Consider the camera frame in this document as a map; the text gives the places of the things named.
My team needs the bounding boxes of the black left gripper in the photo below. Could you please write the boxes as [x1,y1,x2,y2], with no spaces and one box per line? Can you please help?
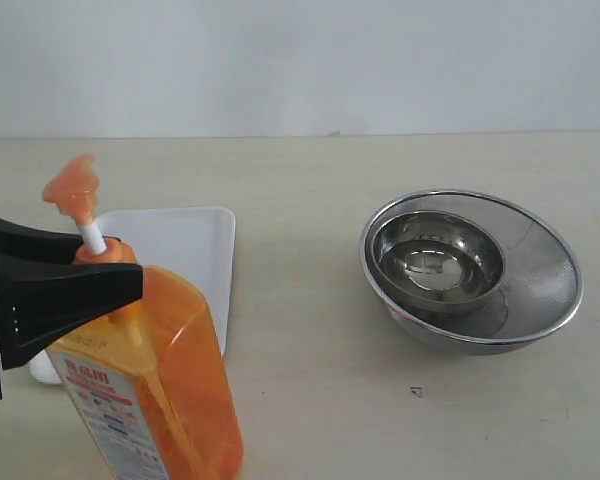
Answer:
[0,218,144,400]

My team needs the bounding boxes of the orange pump soap bottle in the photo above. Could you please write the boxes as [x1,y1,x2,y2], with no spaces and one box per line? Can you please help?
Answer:
[41,153,245,480]

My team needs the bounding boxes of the small stainless steel bowl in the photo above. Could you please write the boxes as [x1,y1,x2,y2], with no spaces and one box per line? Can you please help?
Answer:
[365,210,506,315]

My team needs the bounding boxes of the steel mesh colander bowl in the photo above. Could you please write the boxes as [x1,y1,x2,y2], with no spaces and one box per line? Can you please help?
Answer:
[359,189,584,356]

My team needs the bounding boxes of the white rectangular plastic tray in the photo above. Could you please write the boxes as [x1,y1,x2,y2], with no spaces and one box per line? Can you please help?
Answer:
[28,206,238,385]

